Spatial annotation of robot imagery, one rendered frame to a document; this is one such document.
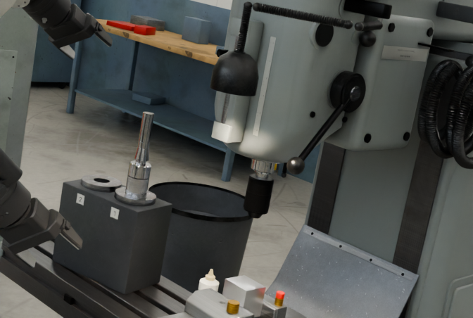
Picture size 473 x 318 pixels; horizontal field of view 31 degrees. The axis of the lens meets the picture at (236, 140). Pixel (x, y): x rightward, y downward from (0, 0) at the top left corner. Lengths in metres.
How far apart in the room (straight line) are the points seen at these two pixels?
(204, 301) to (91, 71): 7.47
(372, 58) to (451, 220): 0.44
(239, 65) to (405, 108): 0.47
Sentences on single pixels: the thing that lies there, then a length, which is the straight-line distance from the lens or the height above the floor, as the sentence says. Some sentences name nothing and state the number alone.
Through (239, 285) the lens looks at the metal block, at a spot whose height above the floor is 1.06.
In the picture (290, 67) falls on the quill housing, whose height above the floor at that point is 1.49.
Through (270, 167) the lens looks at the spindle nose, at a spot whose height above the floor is 1.29.
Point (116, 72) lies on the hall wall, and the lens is 8.66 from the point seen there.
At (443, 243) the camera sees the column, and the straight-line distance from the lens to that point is 1.82.
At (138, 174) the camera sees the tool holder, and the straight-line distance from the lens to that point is 1.81.
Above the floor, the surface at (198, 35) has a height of 0.95.
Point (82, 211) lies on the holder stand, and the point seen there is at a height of 1.06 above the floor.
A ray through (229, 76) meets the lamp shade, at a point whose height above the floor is 1.47.
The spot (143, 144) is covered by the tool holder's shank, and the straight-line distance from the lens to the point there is 1.81.
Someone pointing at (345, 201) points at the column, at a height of 1.17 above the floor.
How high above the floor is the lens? 1.65
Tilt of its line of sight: 12 degrees down
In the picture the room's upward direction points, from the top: 10 degrees clockwise
